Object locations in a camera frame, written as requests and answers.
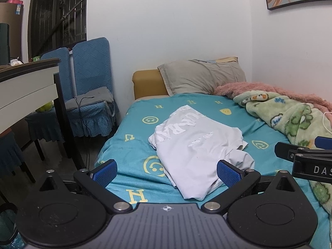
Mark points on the dark barred window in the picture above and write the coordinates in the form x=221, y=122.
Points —
x=53, y=24

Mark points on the green plush toy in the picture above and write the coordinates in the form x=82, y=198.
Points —
x=47, y=107

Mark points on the blue covered chair far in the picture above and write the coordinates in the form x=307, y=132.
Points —
x=43, y=123

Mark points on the white t-shirt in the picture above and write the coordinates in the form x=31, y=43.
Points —
x=189, y=146

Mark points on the grey cloth on chair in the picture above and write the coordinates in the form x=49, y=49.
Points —
x=95, y=102

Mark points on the pink fluffy blanket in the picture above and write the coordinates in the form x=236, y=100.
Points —
x=232, y=90

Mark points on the yellow bed headboard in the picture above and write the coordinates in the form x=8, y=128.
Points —
x=148, y=83

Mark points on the blue covered chair near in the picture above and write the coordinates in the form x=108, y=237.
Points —
x=92, y=70

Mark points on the blue covered chair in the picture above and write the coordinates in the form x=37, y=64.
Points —
x=92, y=70
x=43, y=123

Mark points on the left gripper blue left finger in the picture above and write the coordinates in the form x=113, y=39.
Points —
x=94, y=183

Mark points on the teal patterned bed sheet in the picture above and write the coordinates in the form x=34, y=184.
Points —
x=141, y=176

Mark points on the grey pillow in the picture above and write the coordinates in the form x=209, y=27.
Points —
x=200, y=76

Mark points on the white desk with dark top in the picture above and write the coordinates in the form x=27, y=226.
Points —
x=25, y=88

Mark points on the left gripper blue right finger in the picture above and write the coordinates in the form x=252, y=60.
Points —
x=240, y=184

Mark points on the green cartoon fleece blanket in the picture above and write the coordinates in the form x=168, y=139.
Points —
x=300, y=122

